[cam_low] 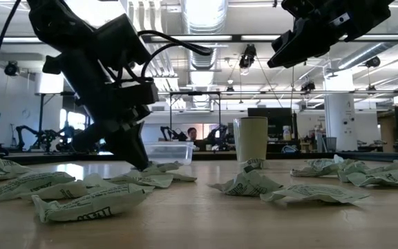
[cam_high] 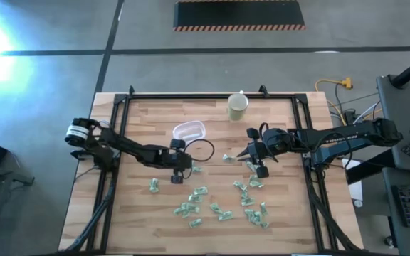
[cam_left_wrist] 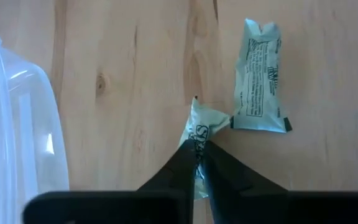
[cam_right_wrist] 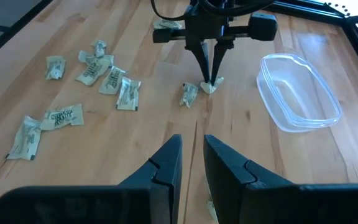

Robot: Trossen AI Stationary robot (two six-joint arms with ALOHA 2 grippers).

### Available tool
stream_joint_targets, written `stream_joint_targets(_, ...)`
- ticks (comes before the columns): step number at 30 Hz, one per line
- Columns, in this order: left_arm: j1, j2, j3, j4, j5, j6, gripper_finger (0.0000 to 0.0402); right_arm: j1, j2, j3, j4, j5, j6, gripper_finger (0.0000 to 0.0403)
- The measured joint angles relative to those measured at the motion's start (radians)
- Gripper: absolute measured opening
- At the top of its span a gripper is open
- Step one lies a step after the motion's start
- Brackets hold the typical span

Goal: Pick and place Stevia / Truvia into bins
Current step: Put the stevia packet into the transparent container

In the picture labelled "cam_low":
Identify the black overhead frame beam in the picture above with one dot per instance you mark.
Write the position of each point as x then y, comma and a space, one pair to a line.
237, 38

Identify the black background frame stand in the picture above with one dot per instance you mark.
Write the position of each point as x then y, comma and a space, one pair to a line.
195, 93

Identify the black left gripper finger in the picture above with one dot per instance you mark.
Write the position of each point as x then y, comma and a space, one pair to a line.
130, 145
88, 141

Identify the grey waste bin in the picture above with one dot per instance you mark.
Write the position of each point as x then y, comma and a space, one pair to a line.
331, 144

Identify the wooden cabinet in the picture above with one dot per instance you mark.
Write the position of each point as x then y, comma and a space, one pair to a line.
387, 133

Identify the clear plastic container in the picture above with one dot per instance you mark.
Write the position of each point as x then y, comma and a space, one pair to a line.
171, 152

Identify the white round pillar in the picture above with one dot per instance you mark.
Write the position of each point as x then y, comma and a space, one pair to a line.
340, 117

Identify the blue bag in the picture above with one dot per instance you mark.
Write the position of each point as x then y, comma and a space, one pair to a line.
290, 149

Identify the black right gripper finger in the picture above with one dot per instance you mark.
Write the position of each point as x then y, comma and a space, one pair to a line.
299, 52
282, 41

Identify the pale green paper cup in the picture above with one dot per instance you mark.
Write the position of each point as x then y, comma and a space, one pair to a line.
251, 138

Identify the grey ceiling pipe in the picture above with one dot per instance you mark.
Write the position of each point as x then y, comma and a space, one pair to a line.
375, 52

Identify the person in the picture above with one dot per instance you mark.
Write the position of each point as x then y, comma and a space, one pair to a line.
192, 133

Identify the black hanging ceiling device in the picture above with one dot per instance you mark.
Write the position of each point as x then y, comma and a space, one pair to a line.
11, 68
307, 86
372, 62
248, 55

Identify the white plastic bottle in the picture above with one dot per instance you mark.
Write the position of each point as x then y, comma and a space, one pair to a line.
286, 134

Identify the white panel on stand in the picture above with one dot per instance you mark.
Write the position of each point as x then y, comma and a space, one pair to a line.
48, 83

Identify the silver ceiling air duct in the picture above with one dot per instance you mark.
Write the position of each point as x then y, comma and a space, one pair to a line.
204, 14

